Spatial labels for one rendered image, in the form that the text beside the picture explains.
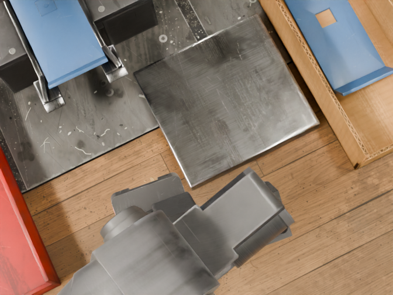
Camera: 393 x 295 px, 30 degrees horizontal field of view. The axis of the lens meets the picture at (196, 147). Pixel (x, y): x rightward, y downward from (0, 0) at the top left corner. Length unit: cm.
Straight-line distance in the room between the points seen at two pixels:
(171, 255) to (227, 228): 7
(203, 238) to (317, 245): 33
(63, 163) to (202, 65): 20
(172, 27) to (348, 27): 22
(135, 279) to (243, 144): 40
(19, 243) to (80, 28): 26
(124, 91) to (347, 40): 28
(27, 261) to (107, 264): 40
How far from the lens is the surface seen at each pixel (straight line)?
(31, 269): 88
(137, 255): 49
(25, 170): 91
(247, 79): 88
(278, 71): 89
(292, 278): 86
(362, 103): 90
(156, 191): 66
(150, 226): 50
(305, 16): 93
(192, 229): 55
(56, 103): 83
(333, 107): 84
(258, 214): 54
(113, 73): 83
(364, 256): 87
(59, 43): 85
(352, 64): 91
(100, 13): 86
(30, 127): 92
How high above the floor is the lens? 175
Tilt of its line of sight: 75 degrees down
